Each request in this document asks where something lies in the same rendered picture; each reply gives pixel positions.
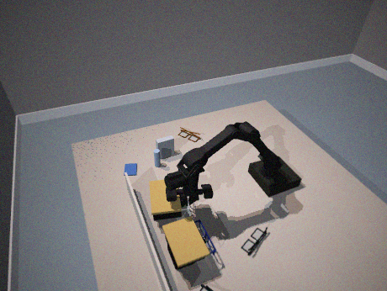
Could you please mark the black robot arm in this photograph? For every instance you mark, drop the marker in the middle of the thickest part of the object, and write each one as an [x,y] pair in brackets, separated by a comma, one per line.
[197,158]

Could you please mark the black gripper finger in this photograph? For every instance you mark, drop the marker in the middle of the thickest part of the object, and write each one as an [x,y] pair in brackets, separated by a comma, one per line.
[192,200]
[185,201]

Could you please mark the blue-grey cylinder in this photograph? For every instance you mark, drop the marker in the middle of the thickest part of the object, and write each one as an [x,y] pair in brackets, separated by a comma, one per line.
[157,157]

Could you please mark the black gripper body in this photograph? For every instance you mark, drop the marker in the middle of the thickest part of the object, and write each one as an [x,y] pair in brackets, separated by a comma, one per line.
[190,191]

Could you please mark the blue square block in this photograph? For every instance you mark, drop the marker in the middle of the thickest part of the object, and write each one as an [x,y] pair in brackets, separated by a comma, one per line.
[130,169]

